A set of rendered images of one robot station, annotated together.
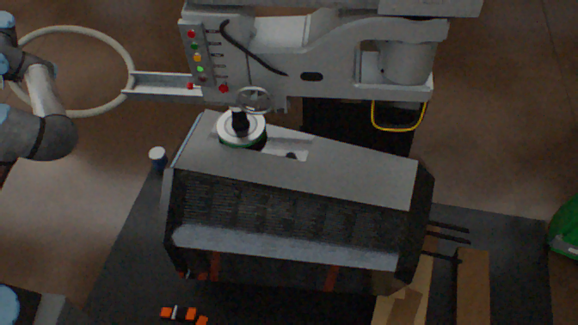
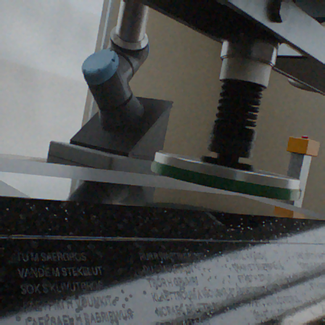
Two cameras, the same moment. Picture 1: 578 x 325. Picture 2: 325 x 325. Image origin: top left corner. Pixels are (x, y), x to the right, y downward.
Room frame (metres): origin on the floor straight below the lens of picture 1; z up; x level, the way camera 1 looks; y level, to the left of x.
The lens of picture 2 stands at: (1.72, -0.42, 0.94)
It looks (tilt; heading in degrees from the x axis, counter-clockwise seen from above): 3 degrees down; 120
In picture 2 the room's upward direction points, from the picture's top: 11 degrees clockwise
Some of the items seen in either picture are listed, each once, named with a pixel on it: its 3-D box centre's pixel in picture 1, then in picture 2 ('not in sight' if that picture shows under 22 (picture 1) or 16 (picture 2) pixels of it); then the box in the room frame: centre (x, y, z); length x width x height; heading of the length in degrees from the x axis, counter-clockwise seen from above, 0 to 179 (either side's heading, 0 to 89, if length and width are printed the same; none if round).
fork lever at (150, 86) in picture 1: (208, 89); (287, 45); (1.49, 0.30, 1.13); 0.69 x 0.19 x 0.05; 80
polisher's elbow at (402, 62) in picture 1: (408, 47); not in sight; (1.36, -0.45, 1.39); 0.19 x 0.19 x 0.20
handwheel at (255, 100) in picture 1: (256, 94); not in sight; (1.33, 0.10, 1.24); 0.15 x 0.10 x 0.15; 80
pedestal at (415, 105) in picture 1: (362, 109); not in sight; (2.01, -0.46, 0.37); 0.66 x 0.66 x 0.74; 73
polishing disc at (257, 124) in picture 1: (241, 125); (225, 169); (1.47, 0.19, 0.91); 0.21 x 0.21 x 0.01
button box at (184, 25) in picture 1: (198, 54); not in sight; (1.37, 0.28, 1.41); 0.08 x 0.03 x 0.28; 80
